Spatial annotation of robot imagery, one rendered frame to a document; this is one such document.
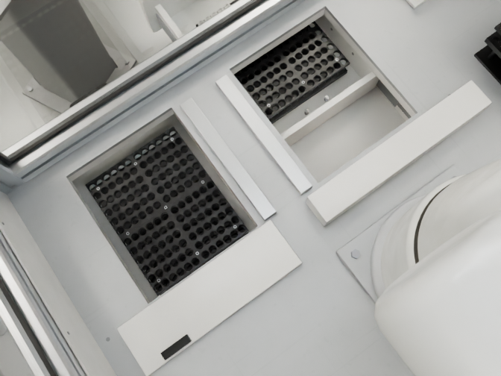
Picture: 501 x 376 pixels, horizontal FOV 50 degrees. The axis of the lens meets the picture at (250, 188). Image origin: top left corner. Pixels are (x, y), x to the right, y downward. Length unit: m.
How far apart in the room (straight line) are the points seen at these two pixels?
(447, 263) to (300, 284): 0.55
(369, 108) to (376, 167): 0.22
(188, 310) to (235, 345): 0.08
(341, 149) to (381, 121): 0.09
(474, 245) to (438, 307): 0.03
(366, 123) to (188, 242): 0.39
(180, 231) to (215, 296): 0.14
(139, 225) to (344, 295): 0.34
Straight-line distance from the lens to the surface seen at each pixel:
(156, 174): 0.90
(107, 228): 0.97
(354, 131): 1.00
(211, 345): 0.81
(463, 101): 0.89
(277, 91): 0.94
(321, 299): 0.81
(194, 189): 0.88
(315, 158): 0.97
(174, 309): 0.80
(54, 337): 0.71
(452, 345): 0.27
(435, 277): 0.27
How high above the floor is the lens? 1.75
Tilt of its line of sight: 75 degrees down
